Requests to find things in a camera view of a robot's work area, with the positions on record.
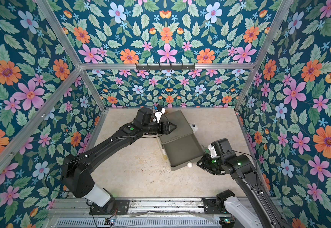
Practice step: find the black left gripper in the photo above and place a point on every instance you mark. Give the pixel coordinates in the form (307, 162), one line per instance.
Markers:
(166, 130)

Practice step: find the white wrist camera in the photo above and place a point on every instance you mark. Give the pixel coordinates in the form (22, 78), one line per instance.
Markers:
(212, 150)
(158, 112)

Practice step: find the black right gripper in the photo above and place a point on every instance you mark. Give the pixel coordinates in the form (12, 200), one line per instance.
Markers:
(206, 164)

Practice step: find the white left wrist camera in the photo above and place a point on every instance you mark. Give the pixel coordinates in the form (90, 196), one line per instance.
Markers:
(158, 112)

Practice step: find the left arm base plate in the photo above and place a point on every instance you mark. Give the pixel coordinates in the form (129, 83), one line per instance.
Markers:
(112, 208)

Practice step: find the aluminium front rail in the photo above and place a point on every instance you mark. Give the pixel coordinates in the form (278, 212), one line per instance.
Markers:
(142, 213)

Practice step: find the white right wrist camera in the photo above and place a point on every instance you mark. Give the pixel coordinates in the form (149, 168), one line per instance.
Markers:
(212, 150)

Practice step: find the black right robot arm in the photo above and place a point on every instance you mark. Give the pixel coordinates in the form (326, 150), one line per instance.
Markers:
(241, 169)

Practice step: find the grey three-drawer cabinet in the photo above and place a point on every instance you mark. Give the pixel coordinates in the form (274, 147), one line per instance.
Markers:
(180, 133)

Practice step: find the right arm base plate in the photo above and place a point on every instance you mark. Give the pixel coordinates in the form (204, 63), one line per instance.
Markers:
(225, 203)

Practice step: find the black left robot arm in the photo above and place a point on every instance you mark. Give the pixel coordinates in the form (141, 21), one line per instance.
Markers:
(77, 169)

